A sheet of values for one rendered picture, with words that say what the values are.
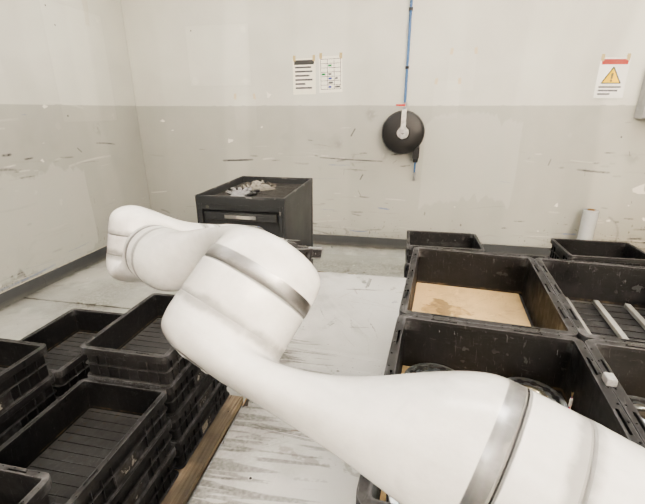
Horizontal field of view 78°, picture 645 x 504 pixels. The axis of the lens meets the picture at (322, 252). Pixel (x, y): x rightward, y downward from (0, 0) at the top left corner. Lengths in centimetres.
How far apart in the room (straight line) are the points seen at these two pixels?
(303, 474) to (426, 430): 57
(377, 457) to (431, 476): 3
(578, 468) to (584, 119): 388
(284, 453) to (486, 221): 342
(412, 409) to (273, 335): 11
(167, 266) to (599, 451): 36
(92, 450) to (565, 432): 130
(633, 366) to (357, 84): 332
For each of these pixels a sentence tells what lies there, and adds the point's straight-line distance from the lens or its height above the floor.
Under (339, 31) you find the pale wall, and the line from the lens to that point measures 389.
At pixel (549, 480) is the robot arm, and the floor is 113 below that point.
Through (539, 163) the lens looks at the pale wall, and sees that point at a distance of 399.
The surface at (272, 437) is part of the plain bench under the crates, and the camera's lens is 84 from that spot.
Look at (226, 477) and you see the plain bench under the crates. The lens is 79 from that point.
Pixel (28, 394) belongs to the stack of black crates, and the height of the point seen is 48.
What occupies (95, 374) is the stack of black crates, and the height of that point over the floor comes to 49.
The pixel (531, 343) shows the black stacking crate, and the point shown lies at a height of 91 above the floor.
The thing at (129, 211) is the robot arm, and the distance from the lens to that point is 58.
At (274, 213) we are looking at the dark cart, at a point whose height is 82.
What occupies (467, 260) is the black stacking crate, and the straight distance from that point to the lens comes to 113.
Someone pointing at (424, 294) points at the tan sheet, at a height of 83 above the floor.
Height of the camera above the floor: 128
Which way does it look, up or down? 20 degrees down
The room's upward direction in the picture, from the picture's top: straight up
